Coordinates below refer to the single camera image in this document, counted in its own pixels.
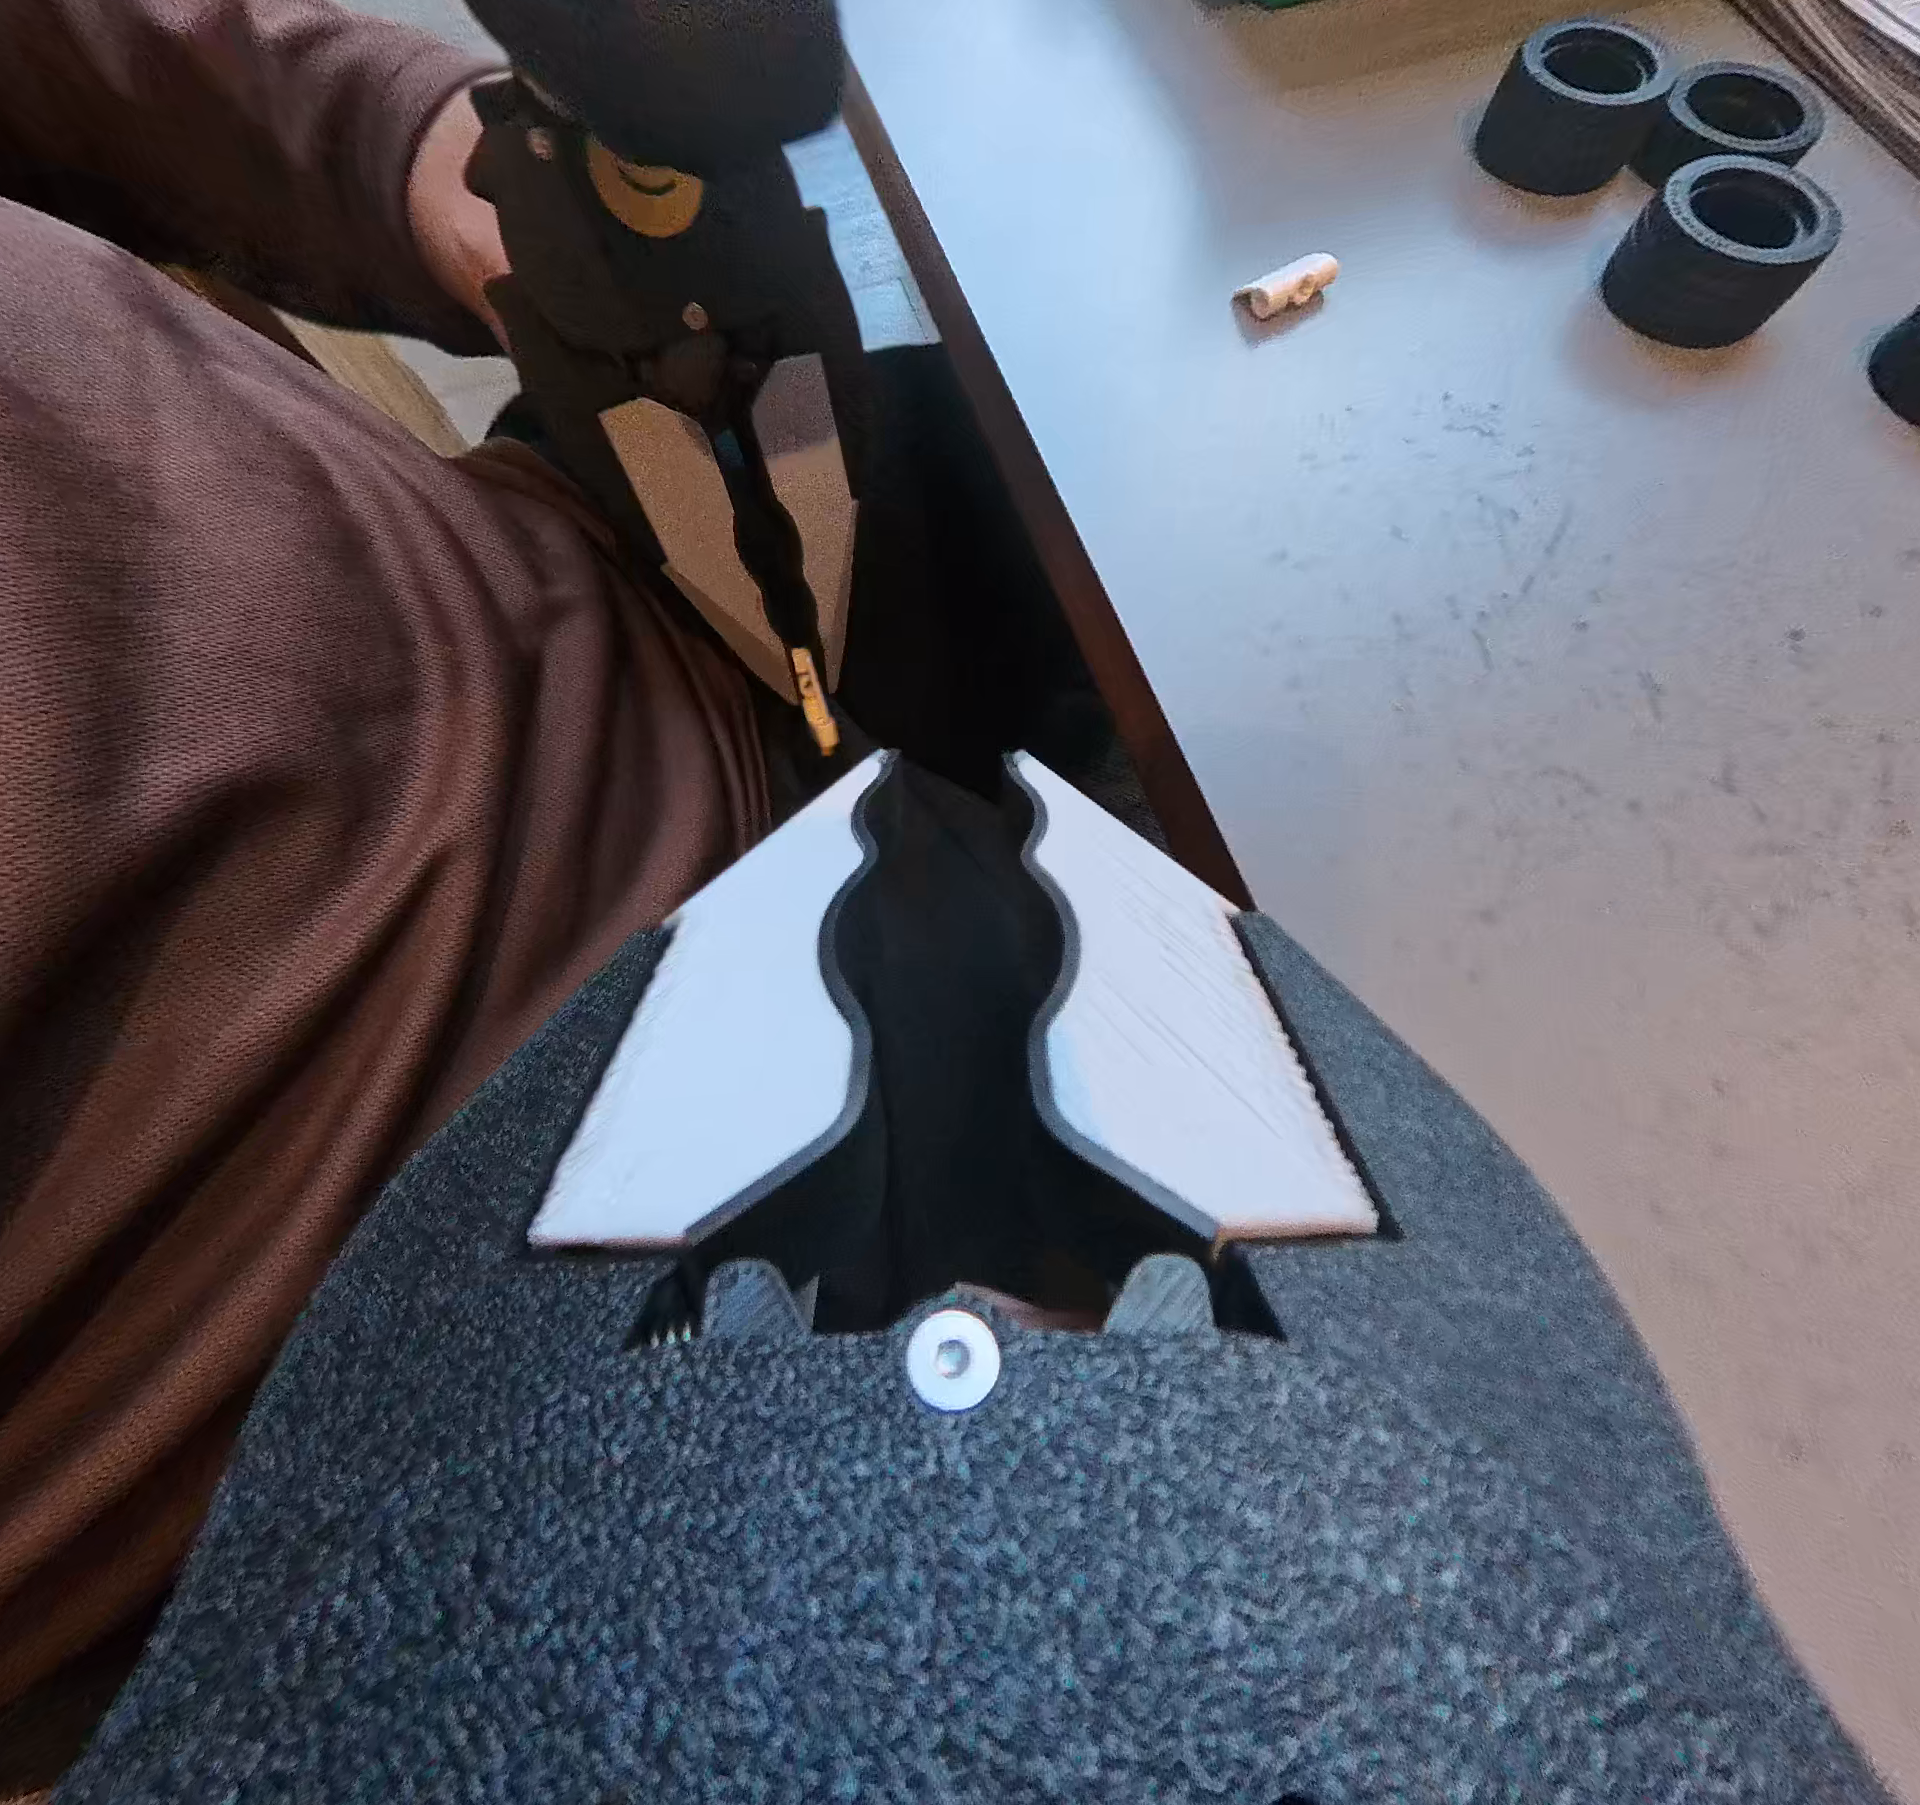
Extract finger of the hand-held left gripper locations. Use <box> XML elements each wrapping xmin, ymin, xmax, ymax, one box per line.
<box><xmin>597</xmin><ymin>397</ymin><xmax>819</xmax><ymax>708</ymax></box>
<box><xmin>752</xmin><ymin>446</ymin><xmax>859</xmax><ymax>697</ymax></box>

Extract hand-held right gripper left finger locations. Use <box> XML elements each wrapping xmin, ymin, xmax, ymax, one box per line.
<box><xmin>524</xmin><ymin>748</ymin><xmax>899</xmax><ymax>1252</ymax></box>

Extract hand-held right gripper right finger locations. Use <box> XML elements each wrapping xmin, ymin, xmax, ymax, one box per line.
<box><xmin>1003</xmin><ymin>751</ymin><xmax>1382</xmax><ymax>1250</ymax></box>

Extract white brick connector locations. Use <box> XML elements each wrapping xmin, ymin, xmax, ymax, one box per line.
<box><xmin>1229</xmin><ymin>251</ymin><xmax>1340</xmax><ymax>323</ymax></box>

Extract white instruction booklet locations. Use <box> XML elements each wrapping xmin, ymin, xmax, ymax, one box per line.
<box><xmin>1696</xmin><ymin>0</ymin><xmax>1920</xmax><ymax>179</ymax></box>

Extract person's left forearm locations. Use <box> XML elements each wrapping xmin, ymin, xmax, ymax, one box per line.
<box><xmin>0</xmin><ymin>0</ymin><xmax>503</xmax><ymax>360</ymax></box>

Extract grey desk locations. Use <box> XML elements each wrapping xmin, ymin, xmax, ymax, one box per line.
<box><xmin>765</xmin><ymin>0</ymin><xmax>1920</xmax><ymax>1793</ymax></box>

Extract person's left hand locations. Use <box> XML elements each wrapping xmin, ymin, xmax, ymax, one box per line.
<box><xmin>410</xmin><ymin>77</ymin><xmax>519</xmax><ymax>343</ymax></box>

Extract person's black pants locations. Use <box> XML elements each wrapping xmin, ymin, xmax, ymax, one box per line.
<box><xmin>496</xmin><ymin>334</ymin><xmax>1187</xmax><ymax>862</ymax></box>

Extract person's brown shirt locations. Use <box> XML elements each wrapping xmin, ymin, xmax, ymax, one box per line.
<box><xmin>0</xmin><ymin>200</ymin><xmax>782</xmax><ymax>1731</ymax></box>

